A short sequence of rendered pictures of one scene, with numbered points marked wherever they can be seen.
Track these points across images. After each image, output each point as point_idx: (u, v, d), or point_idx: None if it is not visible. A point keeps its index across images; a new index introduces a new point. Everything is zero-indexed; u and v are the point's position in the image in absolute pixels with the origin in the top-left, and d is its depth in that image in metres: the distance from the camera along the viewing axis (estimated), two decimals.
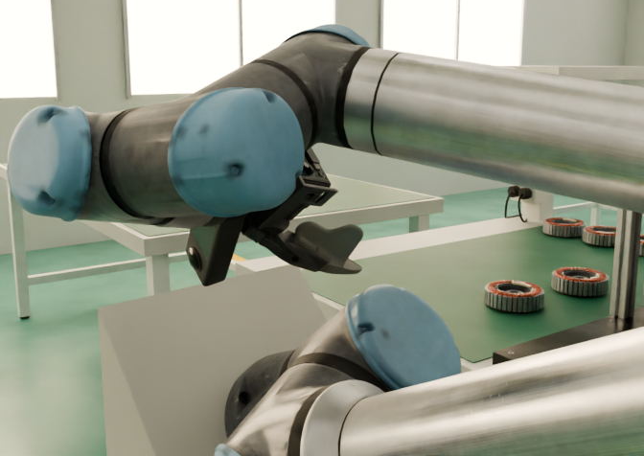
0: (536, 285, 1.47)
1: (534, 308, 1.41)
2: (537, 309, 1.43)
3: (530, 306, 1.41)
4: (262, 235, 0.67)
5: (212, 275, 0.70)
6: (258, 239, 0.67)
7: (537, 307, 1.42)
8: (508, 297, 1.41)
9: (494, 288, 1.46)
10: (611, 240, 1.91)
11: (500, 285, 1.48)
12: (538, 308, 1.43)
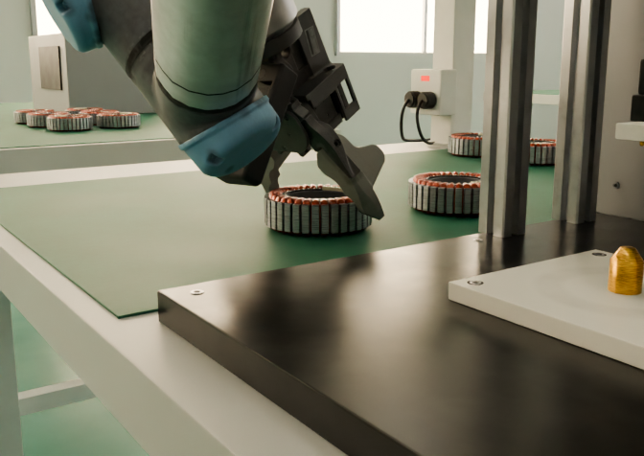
0: None
1: (344, 228, 0.73)
2: (355, 232, 0.75)
3: (335, 222, 0.73)
4: (308, 110, 0.70)
5: (256, 156, 0.66)
6: (304, 113, 0.69)
7: (351, 226, 0.74)
8: (292, 205, 0.73)
9: (282, 194, 0.78)
10: (541, 154, 1.23)
11: (299, 191, 0.80)
12: (356, 230, 0.75)
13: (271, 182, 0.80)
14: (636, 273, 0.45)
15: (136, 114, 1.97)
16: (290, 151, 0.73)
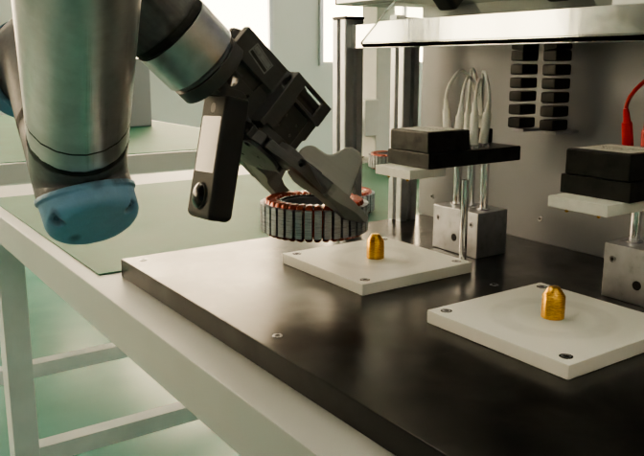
0: (359, 198, 0.78)
1: (328, 235, 0.73)
2: (342, 239, 0.74)
3: (318, 229, 0.72)
4: (265, 134, 0.69)
5: (218, 195, 0.68)
6: (262, 139, 0.69)
7: (335, 234, 0.73)
8: (278, 209, 0.73)
9: (279, 198, 0.78)
10: None
11: (301, 195, 0.81)
12: (343, 238, 0.74)
13: (274, 191, 0.80)
14: (379, 247, 0.82)
15: None
16: (266, 170, 0.73)
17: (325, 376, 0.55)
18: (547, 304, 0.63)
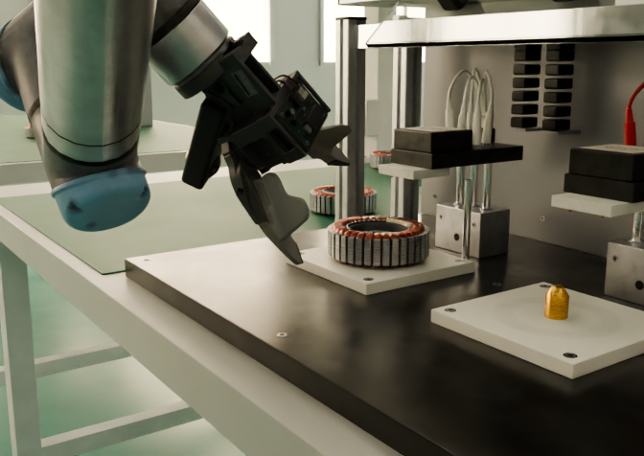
0: (421, 225, 0.83)
1: (395, 261, 0.78)
2: (407, 264, 0.80)
3: (386, 256, 0.78)
4: (228, 149, 0.71)
5: (188, 171, 0.76)
6: (224, 151, 0.71)
7: (402, 260, 0.78)
8: (348, 238, 0.79)
9: (344, 225, 0.84)
10: None
11: (363, 221, 0.86)
12: (408, 263, 0.80)
13: (312, 158, 0.81)
14: None
15: None
16: None
17: (330, 375, 0.55)
18: (551, 303, 0.63)
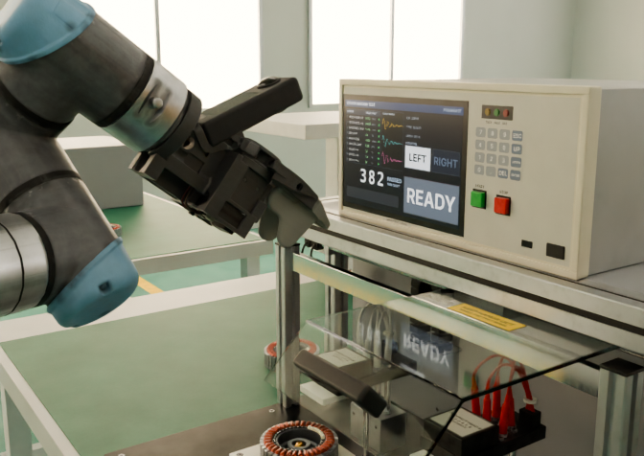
0: (332, 437, 1.08)
1: None
2: None
3: None
4: None
5: None
6: None
7: None
8: (272, 455, 1.03)
9: (273, 436, 1.08)
10: None
11: (289, 428, 1.11)
12: None
13: None
14: None
15: (118, 227, 2.60)
16: None
17: None
18: None
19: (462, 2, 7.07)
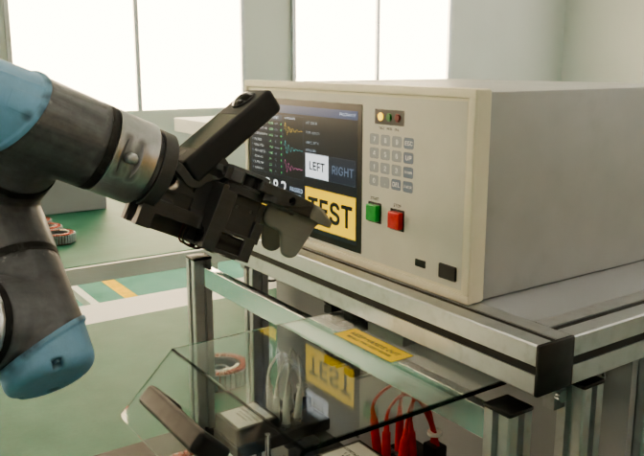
0: None
1: None
2: None
3: None
4: None
5: None
6: None
7: None
8: None
9: None
10: None
11: None
12: None
13: None
14: None
15: (72, 233, 2.51)
16: None
17: None
18: None
19: (449, 1, 6.99)
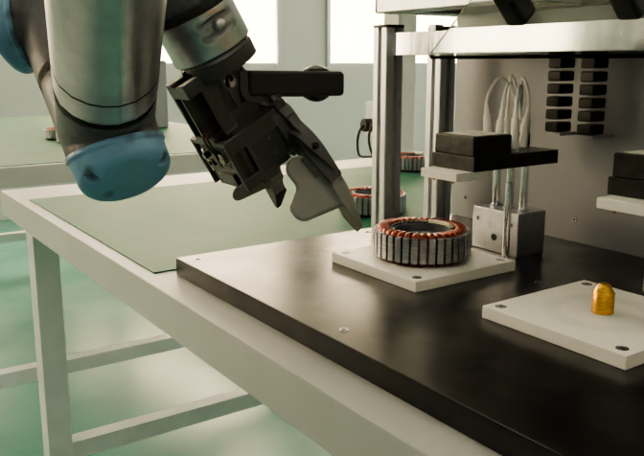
0: (462, 225, 0.87)
1: (441, 260, 0.82)
2: (451, 263, 0.83)
3: (432, 255, 0.82)
4: None
5: None
6: None
7: (447, 259, 0.82)
8: (395, 238, 0.82)
9: (389, 226, 0.87)
10: None
11: (406, 222, 0.90)
12: (452, 262, 0.83)
13: None
14: None
15: None
16: None
17: (397, 366, 0.59)
18: (598, 300, 0.67)
19: None
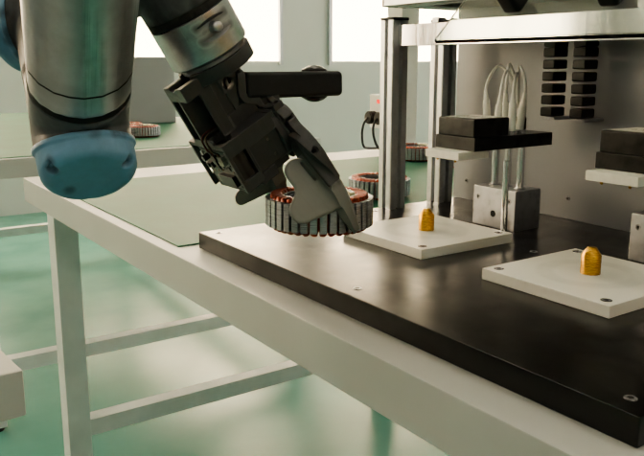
0: (364, 193, 0.78)
1: (333, 229, 0.73)
2: (347, 234, 0.74)
3: (324, 223, 0.73)
4: None
5: None
6: None
7: (340, 228, 0.73)
8: (284, 204, 0.74)
9: (284, 193, 0.78)
10: None
11: None
12: (349, 232, 0.74)
13: None
14: (429, 220, 0.94)
15: (157, 125, 2.46)
16: None
17: (406, 315, 0.66)
18: (586, 262, 0.74)
19: None
